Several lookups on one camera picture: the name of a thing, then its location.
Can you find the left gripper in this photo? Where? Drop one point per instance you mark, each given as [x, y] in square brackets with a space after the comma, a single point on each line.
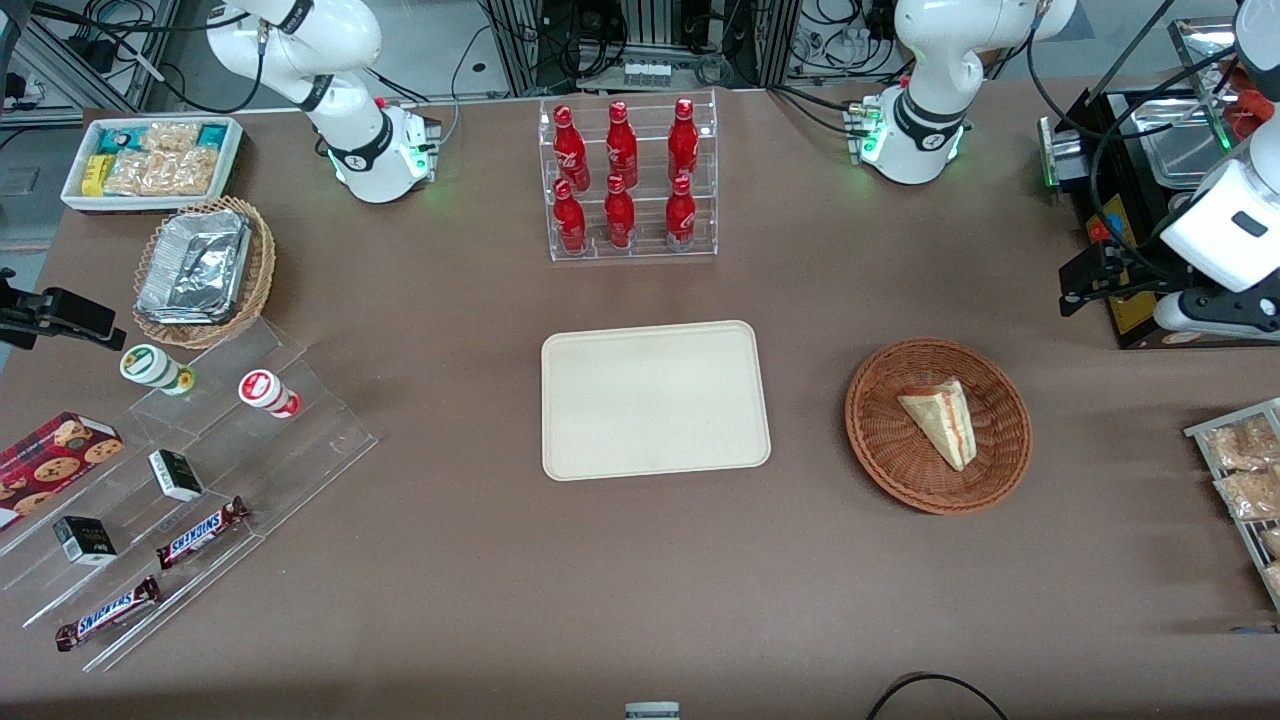
[1137, 263]

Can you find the triangular sandwich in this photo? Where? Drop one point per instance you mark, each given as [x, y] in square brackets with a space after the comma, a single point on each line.
[940, 420]

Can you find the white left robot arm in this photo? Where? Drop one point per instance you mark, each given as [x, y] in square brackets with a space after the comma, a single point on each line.
[930, 60]

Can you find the aluminium foil tray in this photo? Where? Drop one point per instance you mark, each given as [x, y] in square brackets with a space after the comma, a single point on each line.
[195, 265]

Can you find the oval tan wicker basket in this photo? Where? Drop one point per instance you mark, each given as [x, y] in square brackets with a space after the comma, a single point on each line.
[258, 270]

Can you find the tray of packaged crackers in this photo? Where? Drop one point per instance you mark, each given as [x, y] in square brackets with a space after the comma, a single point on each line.
[1200, 432]

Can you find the round brown wicker basket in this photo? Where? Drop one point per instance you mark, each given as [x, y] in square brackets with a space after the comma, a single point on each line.
[880, 450]

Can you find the beige plastic tray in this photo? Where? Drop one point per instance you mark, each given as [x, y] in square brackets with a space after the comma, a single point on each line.
[650, 400]

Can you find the green lid yogurt cup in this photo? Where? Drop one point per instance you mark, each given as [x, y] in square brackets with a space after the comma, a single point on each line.
[150, 366]

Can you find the white rectangular snack bin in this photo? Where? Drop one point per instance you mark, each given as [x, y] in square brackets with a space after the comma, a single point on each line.
[75, 200]

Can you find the yellow snack pack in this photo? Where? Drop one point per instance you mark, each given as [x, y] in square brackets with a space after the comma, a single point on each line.
[94, 175]

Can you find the red cookie box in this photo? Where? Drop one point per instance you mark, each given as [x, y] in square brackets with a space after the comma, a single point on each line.
[55, 460]

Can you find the clear cracker bag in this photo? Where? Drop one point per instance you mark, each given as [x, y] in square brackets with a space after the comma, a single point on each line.
[170, 137]
[135, 172]
[192, 172]

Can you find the black heated display case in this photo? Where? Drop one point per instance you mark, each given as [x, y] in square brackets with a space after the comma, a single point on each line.
[1170, 135]

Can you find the teal snack pack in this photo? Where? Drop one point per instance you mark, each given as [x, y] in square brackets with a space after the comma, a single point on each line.
[212, 136]
[120, 140]

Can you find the small black box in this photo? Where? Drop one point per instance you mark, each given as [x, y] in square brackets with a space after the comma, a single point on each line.
[85, 541]
[176, 476]

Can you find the red lid yogurt cup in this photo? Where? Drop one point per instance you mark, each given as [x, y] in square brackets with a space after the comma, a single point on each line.
[263, 390]

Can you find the bagged pastry snack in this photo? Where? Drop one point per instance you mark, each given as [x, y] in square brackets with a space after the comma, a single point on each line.
[1245, 445]
[1274, 580]
[1250, 495]
[1272, 542]

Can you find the Snickers chocolate bar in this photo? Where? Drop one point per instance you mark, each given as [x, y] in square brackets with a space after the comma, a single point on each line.
[108, 613]
[200, 534]

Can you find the clear acrylic stepped stand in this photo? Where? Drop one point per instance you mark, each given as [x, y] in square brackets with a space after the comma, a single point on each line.
[300, 440]

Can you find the red cola bottle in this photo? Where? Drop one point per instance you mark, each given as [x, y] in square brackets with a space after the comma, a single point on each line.
[680, 212]
[619, 215]
[683, 140]
[570, 150]
[570, 220]
[621, 145]

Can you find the clear acrylic bottle rack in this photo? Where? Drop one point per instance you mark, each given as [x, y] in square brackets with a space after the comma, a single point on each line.
[650, 240]

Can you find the white power strip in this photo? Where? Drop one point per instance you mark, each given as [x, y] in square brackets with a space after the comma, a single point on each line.
[647, 74]

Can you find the small grey device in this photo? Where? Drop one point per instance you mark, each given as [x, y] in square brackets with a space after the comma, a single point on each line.
[652, 711]

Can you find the grey metal shelf frame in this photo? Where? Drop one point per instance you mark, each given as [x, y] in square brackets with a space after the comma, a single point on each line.
[60, 60]

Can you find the aluminium equipment frame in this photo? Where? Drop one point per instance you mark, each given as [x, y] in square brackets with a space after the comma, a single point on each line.
[520, 45]

